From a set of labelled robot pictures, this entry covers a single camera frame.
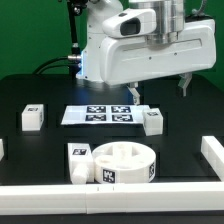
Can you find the black cables at base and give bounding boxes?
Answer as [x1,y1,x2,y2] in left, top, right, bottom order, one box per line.
[31,54,83,76]

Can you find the white sheet with four tags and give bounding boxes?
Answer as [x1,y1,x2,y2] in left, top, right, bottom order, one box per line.
[61,105,149,125]

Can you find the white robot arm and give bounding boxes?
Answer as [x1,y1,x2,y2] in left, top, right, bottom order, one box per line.
[77,0,216,105]

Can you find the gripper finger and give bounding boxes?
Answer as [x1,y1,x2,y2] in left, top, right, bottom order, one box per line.
[127,82,140,105]
[178,73,192,96]

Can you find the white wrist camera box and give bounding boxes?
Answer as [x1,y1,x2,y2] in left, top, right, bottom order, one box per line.
[102,9,157,39]

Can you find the white block at left edge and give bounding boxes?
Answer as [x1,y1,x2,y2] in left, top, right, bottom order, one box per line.
[0,139,4,161]

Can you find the white front rail wall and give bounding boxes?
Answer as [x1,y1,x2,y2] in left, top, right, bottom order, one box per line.
[0,182,224,215]

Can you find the white round stool seat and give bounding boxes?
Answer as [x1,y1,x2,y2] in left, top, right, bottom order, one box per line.
[92,141,156,184]

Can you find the white rail wall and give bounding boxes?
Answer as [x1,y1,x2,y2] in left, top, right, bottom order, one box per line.
[0,182,224,215]
[201,136,224,182]

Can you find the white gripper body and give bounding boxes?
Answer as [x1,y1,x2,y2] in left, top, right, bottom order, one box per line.
[100,19,216,85]

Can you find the white right rail wall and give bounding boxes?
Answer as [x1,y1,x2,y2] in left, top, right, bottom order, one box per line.
[201,136,224,182]

